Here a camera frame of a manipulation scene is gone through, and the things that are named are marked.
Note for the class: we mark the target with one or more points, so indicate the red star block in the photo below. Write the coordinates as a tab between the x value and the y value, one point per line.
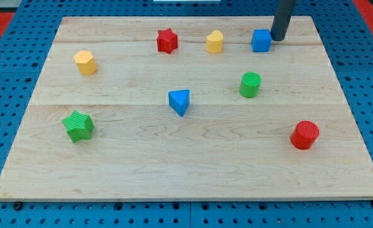
167	41

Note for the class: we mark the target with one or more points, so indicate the yellow hexagon block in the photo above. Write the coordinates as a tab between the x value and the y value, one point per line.
85	62

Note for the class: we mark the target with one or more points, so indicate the light wooden board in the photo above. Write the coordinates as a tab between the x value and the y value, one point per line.
225	148

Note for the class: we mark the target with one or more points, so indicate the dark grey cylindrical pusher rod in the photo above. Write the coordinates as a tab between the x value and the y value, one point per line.
281	20

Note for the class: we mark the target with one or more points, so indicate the yellow heart block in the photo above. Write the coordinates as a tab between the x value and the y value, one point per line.
214	42

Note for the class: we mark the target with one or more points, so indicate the green star block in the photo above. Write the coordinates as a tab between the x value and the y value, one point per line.
78	126

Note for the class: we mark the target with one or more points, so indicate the blue triangle block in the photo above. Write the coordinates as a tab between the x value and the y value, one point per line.
179	101

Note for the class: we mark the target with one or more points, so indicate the green cylinder block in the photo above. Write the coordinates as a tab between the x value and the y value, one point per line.
250	84

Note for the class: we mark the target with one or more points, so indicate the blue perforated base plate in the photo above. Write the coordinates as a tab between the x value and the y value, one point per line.
23	50

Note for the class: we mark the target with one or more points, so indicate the red cylinder block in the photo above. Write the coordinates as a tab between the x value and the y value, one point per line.
304	135

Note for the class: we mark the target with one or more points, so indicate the blue cube block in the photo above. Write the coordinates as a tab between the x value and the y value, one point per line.
261	40

